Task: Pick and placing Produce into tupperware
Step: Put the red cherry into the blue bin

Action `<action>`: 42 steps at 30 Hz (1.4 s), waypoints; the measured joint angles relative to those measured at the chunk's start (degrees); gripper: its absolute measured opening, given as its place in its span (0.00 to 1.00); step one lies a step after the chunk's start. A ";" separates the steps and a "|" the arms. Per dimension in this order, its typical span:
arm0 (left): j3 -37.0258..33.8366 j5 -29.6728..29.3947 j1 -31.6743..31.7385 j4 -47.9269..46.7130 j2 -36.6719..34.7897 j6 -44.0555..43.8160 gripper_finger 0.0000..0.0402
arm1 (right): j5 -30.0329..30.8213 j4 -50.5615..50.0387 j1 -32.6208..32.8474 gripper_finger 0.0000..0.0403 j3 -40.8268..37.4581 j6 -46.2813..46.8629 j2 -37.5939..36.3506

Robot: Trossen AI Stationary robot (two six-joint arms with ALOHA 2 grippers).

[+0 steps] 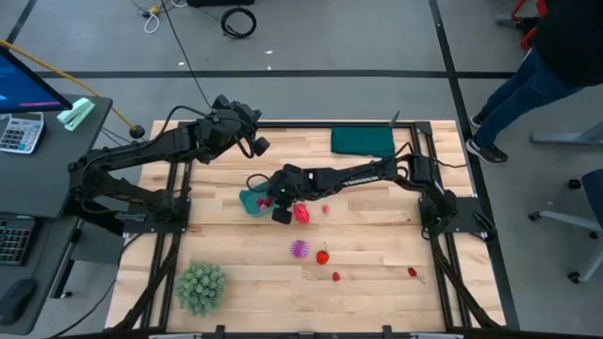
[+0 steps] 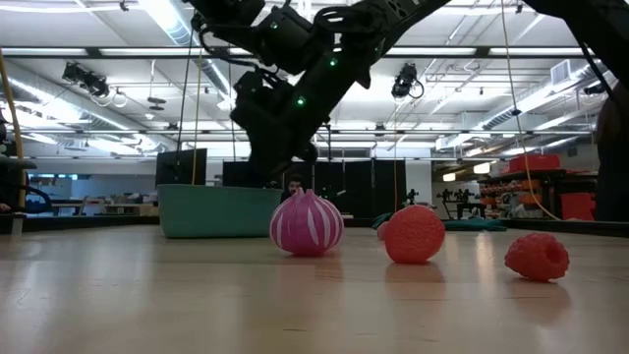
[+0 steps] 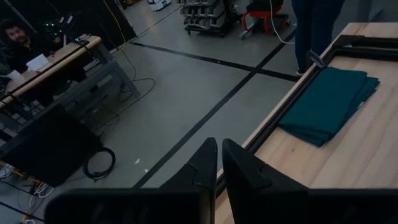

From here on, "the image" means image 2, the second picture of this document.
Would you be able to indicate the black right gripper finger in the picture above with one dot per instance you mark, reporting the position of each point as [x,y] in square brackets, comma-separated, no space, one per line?
[287,159]

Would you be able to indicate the pink striped toy onion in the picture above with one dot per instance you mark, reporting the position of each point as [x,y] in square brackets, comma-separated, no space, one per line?
[304,226]

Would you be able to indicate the teal plastic tupperware container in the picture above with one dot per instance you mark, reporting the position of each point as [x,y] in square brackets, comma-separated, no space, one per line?
[211,211]

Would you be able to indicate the red toy strawberry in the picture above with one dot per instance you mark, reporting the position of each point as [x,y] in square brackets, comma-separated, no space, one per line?
[415,236]

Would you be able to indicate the red toy raspberry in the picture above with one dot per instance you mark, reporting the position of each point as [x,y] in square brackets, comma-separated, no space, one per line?
[533,258]

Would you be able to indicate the black background robot arm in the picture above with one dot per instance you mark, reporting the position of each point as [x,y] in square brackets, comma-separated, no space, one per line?
[411,196]
[462,196]

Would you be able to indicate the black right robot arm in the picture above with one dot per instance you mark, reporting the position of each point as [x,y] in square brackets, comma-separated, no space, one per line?
[393,29]

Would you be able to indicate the person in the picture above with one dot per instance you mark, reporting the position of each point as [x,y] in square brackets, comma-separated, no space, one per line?
[294,184]

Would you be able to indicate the black background monitor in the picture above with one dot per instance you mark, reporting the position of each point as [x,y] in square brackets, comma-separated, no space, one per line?
[179,167]

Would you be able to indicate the dark green folded cloth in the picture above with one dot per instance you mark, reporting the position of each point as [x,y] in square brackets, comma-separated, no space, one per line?
[472,225]

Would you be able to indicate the black storage shelf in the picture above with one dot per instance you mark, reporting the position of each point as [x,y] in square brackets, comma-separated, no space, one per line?
[521,175]

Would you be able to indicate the red storage bin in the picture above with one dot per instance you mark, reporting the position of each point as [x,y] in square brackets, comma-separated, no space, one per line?
[533,163]

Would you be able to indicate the black office desk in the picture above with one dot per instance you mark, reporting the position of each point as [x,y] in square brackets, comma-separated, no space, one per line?
[19,163]

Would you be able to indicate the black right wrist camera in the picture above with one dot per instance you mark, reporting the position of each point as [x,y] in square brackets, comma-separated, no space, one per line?
[260,98]

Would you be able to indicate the black partition wall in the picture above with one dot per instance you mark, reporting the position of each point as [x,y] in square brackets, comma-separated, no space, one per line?
[363,187]

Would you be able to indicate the black ceiling-hung camera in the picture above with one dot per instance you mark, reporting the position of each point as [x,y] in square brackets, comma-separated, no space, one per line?
[86,78]
[405,78]

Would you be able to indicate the black aluminium table frame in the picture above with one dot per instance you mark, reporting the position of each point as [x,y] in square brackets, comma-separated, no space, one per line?
[74,223]

